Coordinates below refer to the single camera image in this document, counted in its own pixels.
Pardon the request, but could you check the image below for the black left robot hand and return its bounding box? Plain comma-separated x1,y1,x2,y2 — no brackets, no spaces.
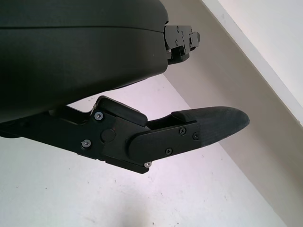
0,0,251,175

